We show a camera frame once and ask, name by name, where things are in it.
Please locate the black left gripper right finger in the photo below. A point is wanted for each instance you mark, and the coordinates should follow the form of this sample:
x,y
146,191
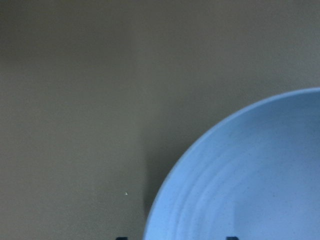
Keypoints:
x,y
232,238

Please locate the blue plate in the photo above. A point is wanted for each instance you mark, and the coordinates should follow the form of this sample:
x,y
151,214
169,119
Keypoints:
x,y
255,175

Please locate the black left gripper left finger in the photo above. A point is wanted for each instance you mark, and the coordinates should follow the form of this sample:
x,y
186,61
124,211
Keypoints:
x,y
121,238

